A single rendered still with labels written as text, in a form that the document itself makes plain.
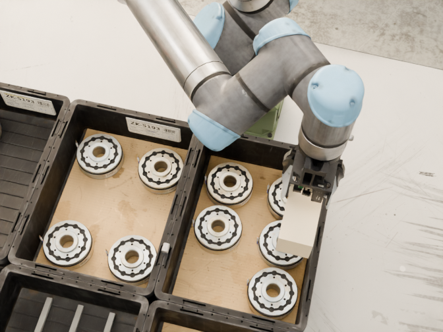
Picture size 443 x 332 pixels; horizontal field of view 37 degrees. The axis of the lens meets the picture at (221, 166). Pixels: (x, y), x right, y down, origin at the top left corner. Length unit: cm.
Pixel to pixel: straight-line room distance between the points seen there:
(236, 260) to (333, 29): 162
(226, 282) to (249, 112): 53
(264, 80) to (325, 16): 195
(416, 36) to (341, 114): 203
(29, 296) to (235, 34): 72
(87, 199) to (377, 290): 69
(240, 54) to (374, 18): 145
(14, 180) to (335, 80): 88
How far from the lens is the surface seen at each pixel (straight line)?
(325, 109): 89
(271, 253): 140
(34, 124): 163
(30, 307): 144
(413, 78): 188
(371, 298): 158
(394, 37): 289
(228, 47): 152
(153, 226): 146
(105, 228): 147
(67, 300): 143
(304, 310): 130
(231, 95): 97
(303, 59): 95
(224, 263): 142
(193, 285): 141
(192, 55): 103
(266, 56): 97
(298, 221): 117
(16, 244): 139
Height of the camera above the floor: 217
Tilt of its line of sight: 62 degrees down
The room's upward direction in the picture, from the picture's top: 2 degrees clockwise
